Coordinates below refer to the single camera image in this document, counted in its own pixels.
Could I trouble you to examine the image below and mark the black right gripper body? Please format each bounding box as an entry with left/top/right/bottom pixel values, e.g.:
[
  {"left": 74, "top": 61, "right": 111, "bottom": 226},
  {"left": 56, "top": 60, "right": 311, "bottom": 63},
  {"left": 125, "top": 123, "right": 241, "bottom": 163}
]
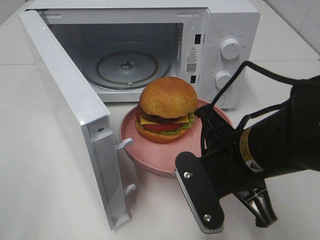
[{"left": 200, "top": 126, "right": 266, "bottom": 199}]

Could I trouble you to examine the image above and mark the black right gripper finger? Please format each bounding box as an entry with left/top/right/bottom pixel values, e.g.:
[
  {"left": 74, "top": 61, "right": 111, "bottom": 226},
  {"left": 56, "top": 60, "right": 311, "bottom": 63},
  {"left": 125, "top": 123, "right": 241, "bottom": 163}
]
[
  {"left": 174, "top": 151, "right": 224, "bottom": 234},
  {"left": 194, "top": 104, "right": 235, "bottom": 156}
]

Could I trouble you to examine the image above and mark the pink round plate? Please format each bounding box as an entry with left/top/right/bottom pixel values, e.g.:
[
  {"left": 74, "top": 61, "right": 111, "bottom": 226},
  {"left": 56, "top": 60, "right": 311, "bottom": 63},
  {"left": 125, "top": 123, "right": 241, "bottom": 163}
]
[{"left": 119, "top": 97, "right": 234, "bottom": 180}]

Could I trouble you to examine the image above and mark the burger with sesame-free bun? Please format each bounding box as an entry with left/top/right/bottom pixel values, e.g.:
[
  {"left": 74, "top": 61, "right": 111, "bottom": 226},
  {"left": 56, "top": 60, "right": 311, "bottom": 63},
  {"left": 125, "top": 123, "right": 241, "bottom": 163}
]
[{"left": 135, "top": 76, "right": 198, "bottom": 144}]

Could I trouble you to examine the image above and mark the white microwave door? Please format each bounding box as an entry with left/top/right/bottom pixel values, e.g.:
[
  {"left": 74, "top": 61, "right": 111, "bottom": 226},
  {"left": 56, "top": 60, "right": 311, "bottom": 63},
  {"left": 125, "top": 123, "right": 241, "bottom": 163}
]
[{"left": 18, "top": 10, "right": 136, "bottom": 229}]

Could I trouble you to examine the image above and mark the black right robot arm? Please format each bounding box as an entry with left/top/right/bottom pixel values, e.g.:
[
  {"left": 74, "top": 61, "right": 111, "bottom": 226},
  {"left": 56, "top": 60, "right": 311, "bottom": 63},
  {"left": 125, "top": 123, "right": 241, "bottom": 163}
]
[{"left": 175, "top": 77, "right": 320, "bottom": 234}]

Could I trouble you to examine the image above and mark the round white door button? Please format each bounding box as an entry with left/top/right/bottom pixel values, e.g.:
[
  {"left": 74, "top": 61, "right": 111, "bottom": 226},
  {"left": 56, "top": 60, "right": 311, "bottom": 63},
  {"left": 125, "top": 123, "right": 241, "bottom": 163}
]
[{"left": 214, "top": 94, "right": 226, "bottom": 107}]

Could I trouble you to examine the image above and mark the lower white timer knob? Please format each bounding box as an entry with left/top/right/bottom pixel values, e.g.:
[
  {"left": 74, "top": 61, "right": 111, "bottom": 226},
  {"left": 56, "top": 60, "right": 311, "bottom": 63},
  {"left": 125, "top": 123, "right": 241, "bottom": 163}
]
[{"left": 214, "top": 70, "right": 232, "bottom": 89}]

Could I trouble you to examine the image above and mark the upper white power knob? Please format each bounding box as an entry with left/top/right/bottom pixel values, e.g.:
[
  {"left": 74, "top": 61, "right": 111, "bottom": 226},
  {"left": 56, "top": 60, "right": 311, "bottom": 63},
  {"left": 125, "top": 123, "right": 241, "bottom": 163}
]
[{"left": 220, "top": 37, "right": 241, "bottom": 60}]

